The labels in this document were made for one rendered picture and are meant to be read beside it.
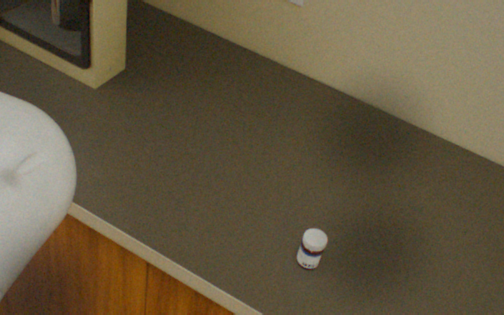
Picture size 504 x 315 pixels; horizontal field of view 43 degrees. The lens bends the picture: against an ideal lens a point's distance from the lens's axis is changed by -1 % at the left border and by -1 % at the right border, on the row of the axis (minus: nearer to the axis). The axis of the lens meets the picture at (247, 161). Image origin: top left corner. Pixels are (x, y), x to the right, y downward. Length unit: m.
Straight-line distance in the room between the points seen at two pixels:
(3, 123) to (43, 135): 0.03
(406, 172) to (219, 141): 0.42
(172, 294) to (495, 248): 0.66
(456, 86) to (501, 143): 0.18
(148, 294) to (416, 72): 0.80
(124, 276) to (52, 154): 0.97
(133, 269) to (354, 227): 0.45
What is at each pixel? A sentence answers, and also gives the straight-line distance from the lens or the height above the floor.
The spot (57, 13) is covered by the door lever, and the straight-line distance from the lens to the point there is 1.39.
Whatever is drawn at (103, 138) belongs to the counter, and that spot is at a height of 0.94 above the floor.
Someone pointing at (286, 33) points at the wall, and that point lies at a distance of 1.68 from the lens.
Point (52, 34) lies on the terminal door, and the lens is 1.51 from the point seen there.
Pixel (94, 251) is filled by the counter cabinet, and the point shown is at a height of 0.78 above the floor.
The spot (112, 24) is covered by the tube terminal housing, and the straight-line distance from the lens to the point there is 1.48.
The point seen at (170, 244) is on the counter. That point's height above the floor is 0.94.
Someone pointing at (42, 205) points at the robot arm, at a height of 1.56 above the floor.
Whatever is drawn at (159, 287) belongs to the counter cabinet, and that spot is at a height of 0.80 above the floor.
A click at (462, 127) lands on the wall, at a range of 1.62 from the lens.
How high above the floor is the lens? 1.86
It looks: 42 degrees down
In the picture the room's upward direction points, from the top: 12 degrees clockwise
